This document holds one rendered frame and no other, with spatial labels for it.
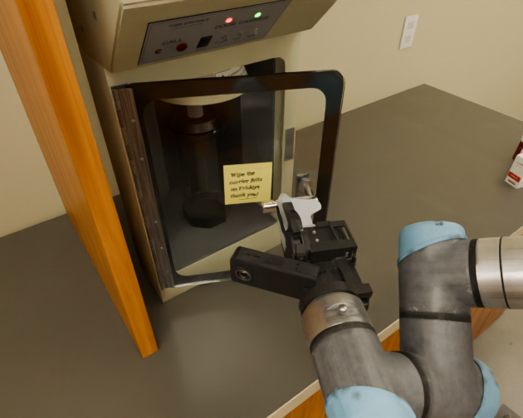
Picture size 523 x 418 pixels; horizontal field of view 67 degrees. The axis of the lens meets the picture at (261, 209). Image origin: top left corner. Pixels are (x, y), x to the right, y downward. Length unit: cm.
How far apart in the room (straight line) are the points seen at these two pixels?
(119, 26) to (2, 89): 58
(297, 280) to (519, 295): 23
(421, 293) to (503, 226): 68
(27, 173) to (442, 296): 92
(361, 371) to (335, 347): 3
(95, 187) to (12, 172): 58
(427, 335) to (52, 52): 47
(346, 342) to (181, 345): 42
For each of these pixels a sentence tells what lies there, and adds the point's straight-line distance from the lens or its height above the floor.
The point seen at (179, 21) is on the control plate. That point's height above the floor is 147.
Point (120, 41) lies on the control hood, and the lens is 48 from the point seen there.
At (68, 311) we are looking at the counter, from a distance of 89.
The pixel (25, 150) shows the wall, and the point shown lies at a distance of 106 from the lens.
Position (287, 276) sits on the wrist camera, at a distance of 49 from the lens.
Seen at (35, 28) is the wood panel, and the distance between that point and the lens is 44.
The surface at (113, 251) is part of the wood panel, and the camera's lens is 58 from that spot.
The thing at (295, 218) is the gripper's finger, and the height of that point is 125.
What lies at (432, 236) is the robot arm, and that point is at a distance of 48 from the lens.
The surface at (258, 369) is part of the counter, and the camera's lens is 74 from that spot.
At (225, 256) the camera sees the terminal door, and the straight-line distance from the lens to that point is 74.
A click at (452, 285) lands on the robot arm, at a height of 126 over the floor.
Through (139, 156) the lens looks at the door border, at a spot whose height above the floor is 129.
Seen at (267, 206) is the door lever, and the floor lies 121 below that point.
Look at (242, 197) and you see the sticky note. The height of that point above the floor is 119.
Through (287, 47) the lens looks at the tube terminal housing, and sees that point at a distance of 70.
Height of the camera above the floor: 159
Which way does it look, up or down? 40 degrees down
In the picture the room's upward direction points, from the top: straight up
